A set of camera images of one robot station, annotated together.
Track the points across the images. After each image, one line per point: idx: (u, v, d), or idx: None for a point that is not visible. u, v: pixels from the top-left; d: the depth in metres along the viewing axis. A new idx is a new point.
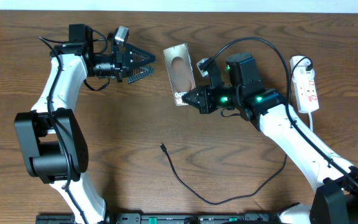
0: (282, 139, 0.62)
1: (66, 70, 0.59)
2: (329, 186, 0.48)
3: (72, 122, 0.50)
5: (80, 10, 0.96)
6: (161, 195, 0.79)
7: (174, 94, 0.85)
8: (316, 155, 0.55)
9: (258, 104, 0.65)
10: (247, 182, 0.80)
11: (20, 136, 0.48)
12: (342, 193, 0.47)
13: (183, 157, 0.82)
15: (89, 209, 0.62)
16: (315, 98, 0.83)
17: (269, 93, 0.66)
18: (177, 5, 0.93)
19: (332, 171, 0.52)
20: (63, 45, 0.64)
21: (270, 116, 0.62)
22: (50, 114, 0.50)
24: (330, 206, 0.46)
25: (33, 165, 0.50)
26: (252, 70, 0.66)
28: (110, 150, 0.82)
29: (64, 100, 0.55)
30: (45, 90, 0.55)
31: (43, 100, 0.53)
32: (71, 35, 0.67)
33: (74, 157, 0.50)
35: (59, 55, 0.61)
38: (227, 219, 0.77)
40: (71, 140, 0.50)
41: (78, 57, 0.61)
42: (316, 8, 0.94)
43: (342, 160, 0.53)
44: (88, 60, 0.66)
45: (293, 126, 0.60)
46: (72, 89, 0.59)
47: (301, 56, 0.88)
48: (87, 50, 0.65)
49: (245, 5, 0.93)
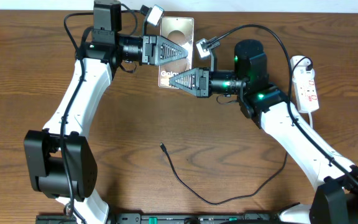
0: (284, 137, 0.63)
1: (87, 84, 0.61)
2: (329, 184, 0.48)
3: (83, 153, 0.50)
5: (80, 10, 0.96)
6: (161, 195, 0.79)
7: (161, 71, 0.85)
8: (316, 154, 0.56)
9: (260, 101, 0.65)
10: (247, 182, 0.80)
11: (29, 154, 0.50)
12: (342, 194, 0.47)
13: (183, 157, 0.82)
15: (91, 216, 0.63)
16: (315, 98, 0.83)
17: (271, 92, 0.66)
18: (176, 5, 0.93)
19: (333, 169, 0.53)
20: (91, 45, 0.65)
21: (273, 114, 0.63)
22: (63, 137, 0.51)
24: (330, 205, 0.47)
25: (40, 180, 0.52)
26: (263, 61, 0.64)
28: (110, 150, 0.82)
29: (80, 122, 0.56)
30: (63, 106, 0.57)
31: (58, 118, 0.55)
32: (97, 21, 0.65)
33: (81, 186, 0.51)
35: (84, 58, 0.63)
38: (227, 218, 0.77)
40: (78, 172, 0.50)
41: (103, 66, 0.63)
42: (316, 8, 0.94)
43: (342, 158, 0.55)
44: (115, 65, 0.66)
45: (294, 124, 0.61)
46: (93, 100, 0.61)
47: (301, 56, 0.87)
48: (114, 53, 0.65)
49: (245, 5, 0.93)
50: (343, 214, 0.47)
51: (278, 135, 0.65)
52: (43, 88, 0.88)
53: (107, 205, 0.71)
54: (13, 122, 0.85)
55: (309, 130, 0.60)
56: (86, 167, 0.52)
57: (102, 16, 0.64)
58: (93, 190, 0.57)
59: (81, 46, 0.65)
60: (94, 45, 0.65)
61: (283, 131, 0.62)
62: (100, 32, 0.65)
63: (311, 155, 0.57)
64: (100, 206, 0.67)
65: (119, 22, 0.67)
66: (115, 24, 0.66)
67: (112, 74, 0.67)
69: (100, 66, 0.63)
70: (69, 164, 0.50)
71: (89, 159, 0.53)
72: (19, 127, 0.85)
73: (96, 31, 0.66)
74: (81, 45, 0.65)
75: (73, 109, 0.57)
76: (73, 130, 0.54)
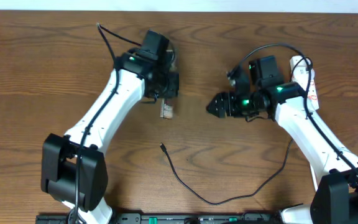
0: (296, 129, 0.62)
1: (117, 97, 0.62)
2: (334, 175, 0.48)
3: (97, 168, 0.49)
5: (80, 10, 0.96)
6: (162, 195, 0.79)
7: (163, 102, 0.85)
8: (326, 147, 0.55)
9: (278, 93, 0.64)
10: (247, 182, 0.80)
11: (46, 158, 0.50)
12: (345, 186, 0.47)
13: (183, 157, 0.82)
15: (91, 220, 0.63)
16: (315, 98, 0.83)
17: (290, 87, 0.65)
18: (176, 5, 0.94)
19: (340, 163, 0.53)
20: (130, 56, 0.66)
21: (288, 106, 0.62)
22: (81, 147, 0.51)
24: (332, 196, 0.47)
25: (51, 183, 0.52)
26: (273, 66, 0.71)
28: (110, 151, 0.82)
29: (101, 137, 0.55)
30: (90, 114, 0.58)
31: (81, 128, 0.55)
32: (146, 43, 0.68)
33: (87, 198, 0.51)
35: (119, 70, 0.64)
38: (227, 219, 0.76)
40: (88, 185, 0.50)
41: (138, 82, 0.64)
42: (315, 8, 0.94)
43: (350, 155, 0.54)
44: (149, 81, 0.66)
45: (308, 117, 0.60)
46: (119, 114, 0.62)
47: (301, 56, 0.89)
48: (151, 70, 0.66)
49: (245, 5, 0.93)
50: (344, 210, 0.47)
51: (291, 124, 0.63)
52: (44, 88, 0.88)
53: (110, 210, 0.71)
54: (13, 122, 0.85)
55: (323, 127, 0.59)
56: (97, 181, 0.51)
57: (153, 39, 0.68)
58: (98, 203, 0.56)
59: (121, 56, 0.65)
60: (133, 58, 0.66)
61: (298, 122, 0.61)
62: (146, 53, 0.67)
63: (321, 147, 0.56)
64: (103, 208, 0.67)
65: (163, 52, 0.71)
66: (161, 51, 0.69)
67: (144, 90, 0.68)
69: (135, 81, 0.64)
70: (81, 176, 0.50)
71: (102, 173, 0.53)
72: (19, 127, 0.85)
73: (142, 51, 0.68)
74: (119, 58, 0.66)
75: (98, 121, 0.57)
76: (92, 144, 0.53)
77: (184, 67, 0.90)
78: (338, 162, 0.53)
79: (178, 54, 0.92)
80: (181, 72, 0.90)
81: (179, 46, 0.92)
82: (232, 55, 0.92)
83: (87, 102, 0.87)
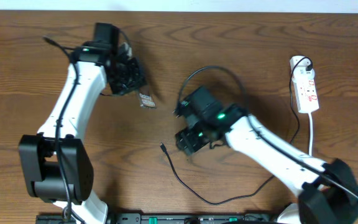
0: (254, 153, 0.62)
1: (81, 87, 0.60)
2: (307, 190, 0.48)
3: (79, 155, 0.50)
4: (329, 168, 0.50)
5: (80, 10, 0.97)
6: (162, 195, 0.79)
7: (139, 95, 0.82)
8: (288, 162, 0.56)
9: (222, 121, 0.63)
10: (247, 182, 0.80)
11: (23, 159, 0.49)
12: (321, 196, 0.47)
13: (183, 157, 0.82)
15: (90, 219, 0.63)
16: (315, 98, 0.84)
17: (230, 111, 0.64)
18: (176, 5, 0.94)
19: (306, 173, 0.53)
20: (85, 48, 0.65)
21: (238, 132, 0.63)
22: (57, 140, 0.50)
24: (314, 210, 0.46)
25: (36, 186, 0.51)
26: (207, 96, 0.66)
28: (110, 150, 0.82)
29: (74, 125, 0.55)
30: (58, 107, 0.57)
31: (53, 122, 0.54)
32: (96, 37, 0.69)
33: (77, 188, 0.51)
35: (76, 63, 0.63)
38: (227, 219, 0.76)
40: (74, 175, 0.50)
41: (97, 69, 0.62)
42: (315, 8, 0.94)
43: (314, 160, 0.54)
44: (109, 68, 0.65)
45: (259, 136, 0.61)
46: (88, 100, 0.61)
47: (301, 56, 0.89)
48: (108, 56, 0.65)
49: (245, 5, 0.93)
50: (330, 216, 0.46)
51: (252, 152, 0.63)
52: (43, 88, 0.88)
53: (105, 205, 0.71)
54: (13, 122, 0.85)
55: (278, 144, 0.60)
56: (82, 169, 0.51)
57: (104, 33, 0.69)
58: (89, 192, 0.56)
59: (75, 51, 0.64)
60: (87, 49, 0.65)
61: (255, 147, 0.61)
62: (98, 44, 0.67)
63: (283, 165, 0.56)
64: (99, 206, 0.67)
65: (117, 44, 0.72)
66: (112, 41, 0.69)
67: (107, 76, 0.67)
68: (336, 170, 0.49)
69: (94, 69, 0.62)
70: (65, 168, 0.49)
71: (86, 162, 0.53)
72: (19, 127, 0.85)
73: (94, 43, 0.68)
74: (73, 52, 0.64)
75: (68, 112, 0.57)
76: (68, 134, 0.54)
77: (184, 67, 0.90)
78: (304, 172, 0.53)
79: (178, 54, 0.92)
80: (180, 72, 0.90)
81: (178, 46, 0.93)
82: (232, 55, 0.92)
83: None
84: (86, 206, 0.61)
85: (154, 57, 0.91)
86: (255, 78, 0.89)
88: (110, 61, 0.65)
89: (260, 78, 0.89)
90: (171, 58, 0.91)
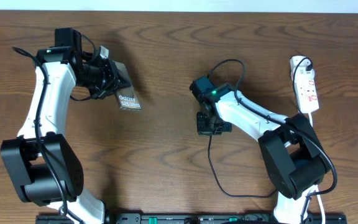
0: (235, 119, 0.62)
1: (52, 87, 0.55)
2: (268, 134, 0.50)
3: (63, 149, 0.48)
4: (292, 119, 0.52)
5: (79, 10, 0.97)
6: (162, 195, 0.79)
7: (118, 97, 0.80)
8: (257, 117, 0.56)
9: (212, 96, 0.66)
10: (247, 182, 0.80)
11: (8, 165, 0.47)
12: (279, 141, 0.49)
13: (183, 157, 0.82)
15: (89, 218, 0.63)
16: (315, 98, 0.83)
17: (222, 88, 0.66)
18: (176, 5, 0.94)
19: (270, 125, 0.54)
20: (47, 50, 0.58)
21: (222, 102, 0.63)
22: (38, 140, 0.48)
24: (271, 153, 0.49)
25: (27, 191, 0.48)
26: (207, 81, 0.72)
28: (110, 150, 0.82)
29: (53, 122, 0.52)
30: (33, 108, 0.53)
31: (30, 124, 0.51)
32: (56, 40, 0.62)
33: (69, 183, 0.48)
35: (43, 64, 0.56)
38: (227, 219, 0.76)
40: (64, 168, 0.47)
41: (63, 66, 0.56)
42: (315, 8, 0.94)
43: (277, 115, 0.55)
44: (76, 66, 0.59)
45: (238, 102, 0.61)
46: (62, 98, 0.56)
47: (301, 57, 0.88)
48: (73, 54, 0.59)
49: (245, 6, 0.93)
50: (288, 162, 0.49)
51: (230, 117, 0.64)
52: None
53: (102, 203, 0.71)
54: (13, 122, 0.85)
55: (254, 106, 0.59)
56: (69, 162, 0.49)
57: (63, 35, 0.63)
58: (82, 187, 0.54)
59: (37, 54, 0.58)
60: (50, 50, 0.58)
61: (232, 112, 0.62)
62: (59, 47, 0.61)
63: (251, 121, 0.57)
64: (97, 206, 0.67)
65: (80, 46, 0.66)
66: (73, 42, 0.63)
67: (78, 74, 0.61)
68: (298, 122, 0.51)
69: (61, 67, 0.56)
70: (53, 163, 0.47)
71: (73, 157, 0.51)
72: (18, 126, 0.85)
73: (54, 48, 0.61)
74: (36, 55, 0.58)
75: (43, 111, 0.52)
76: (48, 132, 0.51)
77: (184, 67, 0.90)
78: (268, 124, 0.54)
79: (178, 54, 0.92)
80: (179, 72, 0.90)
81: (178, 46, 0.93)
82: (232, 55, 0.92)
83: (87, 102, 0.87)
84: (83, 206, 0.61)
85: (154, 57, 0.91)
86: (255, 79, 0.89)
88: (76, 59, 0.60)
89: (260, 78, 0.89)
90: (172, 58, 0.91)
